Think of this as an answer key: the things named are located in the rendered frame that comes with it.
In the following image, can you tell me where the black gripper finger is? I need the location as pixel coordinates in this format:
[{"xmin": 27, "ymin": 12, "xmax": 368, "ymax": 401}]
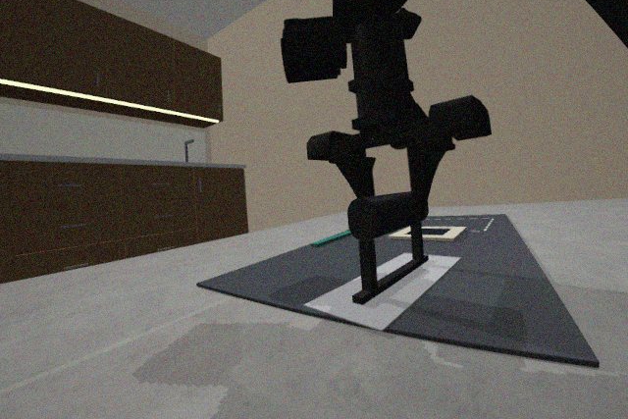
[
  {"xmin": 329, "ymin": 155, "xmax": 376, "ymax": 198},
  {"xmin": 406, "ymin": 138, "xmax": 455, "ymax": 219}
]

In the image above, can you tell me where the teal trowel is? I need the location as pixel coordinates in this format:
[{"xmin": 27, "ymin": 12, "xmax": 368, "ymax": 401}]
[{"xmin": 311, "ymin": 230, "xmax": 352, "ymax": 248}]

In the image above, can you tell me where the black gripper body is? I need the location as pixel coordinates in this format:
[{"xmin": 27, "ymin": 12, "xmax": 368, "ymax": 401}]
[{"xmin": 307, "ymin": 60, "xmax": 492, "ymax": 161}]

